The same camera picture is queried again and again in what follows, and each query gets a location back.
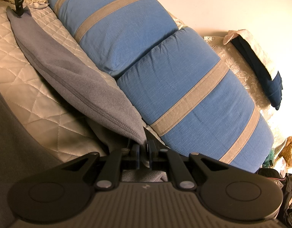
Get teal fluffy cloth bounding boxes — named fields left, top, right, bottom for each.
left=262, top=147, right=281, bottom=169

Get black bag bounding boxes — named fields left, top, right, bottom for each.
left=258, top=167, right=292, bottom=228

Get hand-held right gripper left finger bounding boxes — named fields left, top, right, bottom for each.
left=60, top=144, right=141, bottom=191

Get blue grey-striped pillow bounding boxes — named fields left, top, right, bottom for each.
left=116, top=27, right=273, bottom=174
left=45, top=0, right=180, bottom=77

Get navy blue cushion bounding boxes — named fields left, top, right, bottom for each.
left=230, top=36, right=283, bottom=111

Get cream floral lace cloth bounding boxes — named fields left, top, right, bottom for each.
left=167, top=11, right=288, bottom=148

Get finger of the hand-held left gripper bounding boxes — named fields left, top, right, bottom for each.
left=14, top=3, right=25, bottom=18

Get grey-blue fleece pants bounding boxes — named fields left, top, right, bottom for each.
left=6, top=6, right=170, bottom=183

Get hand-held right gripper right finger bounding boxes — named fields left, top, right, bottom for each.
left=147, top=140, right=232, bottom=191

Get dark navy pillow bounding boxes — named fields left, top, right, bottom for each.
left=223, top=29, right=279, bottom=81

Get brown teddy bear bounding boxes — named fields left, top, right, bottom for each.
left=278, top=136, right=292, bottom=167

